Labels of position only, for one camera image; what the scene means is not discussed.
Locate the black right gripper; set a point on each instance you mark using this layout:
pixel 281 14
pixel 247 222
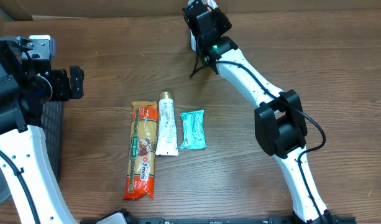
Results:
pixel 219 25

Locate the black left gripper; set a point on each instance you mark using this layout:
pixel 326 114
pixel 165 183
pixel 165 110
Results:
pixel 75 82

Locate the green wet wipes packet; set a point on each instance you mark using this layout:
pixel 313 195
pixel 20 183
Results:
pixel 193 130

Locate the orange spaghetti packet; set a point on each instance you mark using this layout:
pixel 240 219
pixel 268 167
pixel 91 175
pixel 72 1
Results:
pixel 143 141

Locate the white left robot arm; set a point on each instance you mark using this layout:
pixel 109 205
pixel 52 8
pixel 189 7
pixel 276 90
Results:
pixel 23 153

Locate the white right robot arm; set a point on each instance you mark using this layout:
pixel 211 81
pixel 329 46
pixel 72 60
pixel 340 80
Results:
pixel 280 123

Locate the grey mesh plastic basket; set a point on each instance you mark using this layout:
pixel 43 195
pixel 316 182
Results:
pixel 52 120

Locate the white tube with gold cap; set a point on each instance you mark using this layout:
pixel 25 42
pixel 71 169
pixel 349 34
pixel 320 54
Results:
pixel 167 129

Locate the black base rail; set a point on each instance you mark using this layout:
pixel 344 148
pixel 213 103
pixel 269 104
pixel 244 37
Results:
pixel 123 216

